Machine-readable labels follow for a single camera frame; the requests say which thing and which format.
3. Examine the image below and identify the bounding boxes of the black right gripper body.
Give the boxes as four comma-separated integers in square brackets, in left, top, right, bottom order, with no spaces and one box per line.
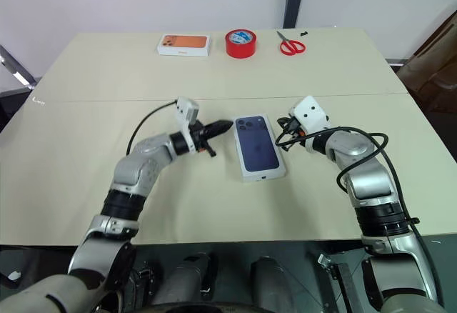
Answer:
[285,120,305,141]

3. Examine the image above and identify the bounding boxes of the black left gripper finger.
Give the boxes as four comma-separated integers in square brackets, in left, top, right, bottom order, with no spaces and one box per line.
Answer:
[209,119,235,131]
[208,124,235,138]

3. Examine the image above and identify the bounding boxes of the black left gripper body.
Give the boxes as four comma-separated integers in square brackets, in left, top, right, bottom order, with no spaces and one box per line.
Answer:
[190,119,219,159]

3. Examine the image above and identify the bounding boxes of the white box with orange phone print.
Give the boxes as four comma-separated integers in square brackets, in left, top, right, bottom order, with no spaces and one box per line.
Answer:
[155,33,213,58]

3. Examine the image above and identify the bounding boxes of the red tape roll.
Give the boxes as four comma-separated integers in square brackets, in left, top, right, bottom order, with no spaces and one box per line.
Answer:
[224,29,259,59]

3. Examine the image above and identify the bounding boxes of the dark rounded shape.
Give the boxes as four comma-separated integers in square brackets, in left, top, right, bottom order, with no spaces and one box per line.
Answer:
[153,252,219,307]

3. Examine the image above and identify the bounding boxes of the black equipment under table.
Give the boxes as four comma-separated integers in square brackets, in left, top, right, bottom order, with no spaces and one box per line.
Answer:
[127,262,159,307]

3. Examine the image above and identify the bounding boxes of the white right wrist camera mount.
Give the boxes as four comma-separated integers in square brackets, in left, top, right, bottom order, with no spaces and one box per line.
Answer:
[288,95,331,139]

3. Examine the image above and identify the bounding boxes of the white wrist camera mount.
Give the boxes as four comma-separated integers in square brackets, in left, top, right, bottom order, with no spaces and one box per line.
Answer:
[175,95,201,155]
[288,95,331,139]

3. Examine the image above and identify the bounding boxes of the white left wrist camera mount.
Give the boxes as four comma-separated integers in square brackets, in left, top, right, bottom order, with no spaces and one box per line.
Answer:
[175,95,201,155]

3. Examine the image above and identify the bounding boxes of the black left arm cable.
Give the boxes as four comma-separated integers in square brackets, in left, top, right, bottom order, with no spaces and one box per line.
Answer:
[126,99,180,157]

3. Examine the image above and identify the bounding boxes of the red handled scissors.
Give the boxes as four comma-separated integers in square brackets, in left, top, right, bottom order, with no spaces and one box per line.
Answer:
[276,30,307,56]

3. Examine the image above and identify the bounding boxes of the black table leg with bracket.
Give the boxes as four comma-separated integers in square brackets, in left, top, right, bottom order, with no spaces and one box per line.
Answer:
[316,253,358,313]

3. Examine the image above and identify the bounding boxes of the metal frame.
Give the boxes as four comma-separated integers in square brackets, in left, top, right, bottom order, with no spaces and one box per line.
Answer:
[0,44,39,96]

